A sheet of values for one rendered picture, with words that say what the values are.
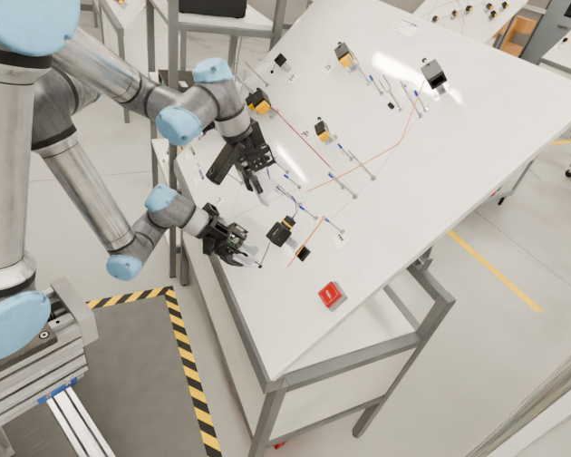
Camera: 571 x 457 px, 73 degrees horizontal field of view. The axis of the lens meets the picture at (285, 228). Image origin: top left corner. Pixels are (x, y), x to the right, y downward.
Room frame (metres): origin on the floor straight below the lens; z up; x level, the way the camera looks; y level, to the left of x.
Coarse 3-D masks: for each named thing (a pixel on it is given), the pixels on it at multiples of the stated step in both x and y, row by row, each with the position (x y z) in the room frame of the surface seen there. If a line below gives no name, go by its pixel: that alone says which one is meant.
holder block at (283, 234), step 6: (276, 222) 0.89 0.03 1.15; (276, 228) 0.87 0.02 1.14; (282, 228) 0.86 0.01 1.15; (270, 234) 0.86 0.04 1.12; (276, 234) 0.85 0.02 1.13; (282, 234) 0.86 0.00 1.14; (288, 234) 0.87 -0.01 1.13; (270, 240) 0.84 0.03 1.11; (276, 240) 0.84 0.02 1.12; (282, 240) 0.86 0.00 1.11
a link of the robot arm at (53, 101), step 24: (48, 72) 0.68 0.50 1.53; (48, 96) 0.65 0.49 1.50; (72, 96) 0.69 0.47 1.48; (48, 120) 0.62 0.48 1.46; (48, 144) 0.60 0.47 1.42; (72, 144) 0.64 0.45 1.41; (72, 168) 0.62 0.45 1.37; (72, 192) 0.61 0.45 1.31; (96, 192) 0.63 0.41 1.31; (96, 216) 0.61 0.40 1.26; (120, 216) 0.65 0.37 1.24; (120, 240) 0.62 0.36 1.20; (144, 240) 0.68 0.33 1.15; (120, 264) 0.59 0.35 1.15
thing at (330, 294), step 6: (330, 282) 0.72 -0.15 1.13; (324, 288) 0.71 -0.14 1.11; (330, 288) 0.70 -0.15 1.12; (336, 288) 0.70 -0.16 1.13; (318, 294) 0.70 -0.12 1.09; (324, 294) 0.70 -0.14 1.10; (330, 294) 0.69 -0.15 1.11; (336, 294) 0.69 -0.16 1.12; (324, 300) 0.68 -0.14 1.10; (330, 300) 0.68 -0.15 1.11; (336, 300) 0.68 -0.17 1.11
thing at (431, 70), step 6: (426, 60) 1.16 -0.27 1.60; (432, 60) 1.11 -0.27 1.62; (426, 66) 1.10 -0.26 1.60; (432, 66) 1.09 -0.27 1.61; (438, 66) 1.08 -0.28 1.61; (426, 72) 1.08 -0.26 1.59; (432, 72) 1.07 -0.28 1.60; (438, 72) 1.06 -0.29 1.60; (426, 78) 1.07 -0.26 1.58; (432, 78) 1.06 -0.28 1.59; (438, 78) 1.09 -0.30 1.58; (444, 78) 1.07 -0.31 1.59; (432, 84) 1.08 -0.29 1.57; (438, 84) 1.07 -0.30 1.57; (438, 90) 1.13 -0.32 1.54; (444, 90) 1.12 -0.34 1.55; (438, 96) 1.11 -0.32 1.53
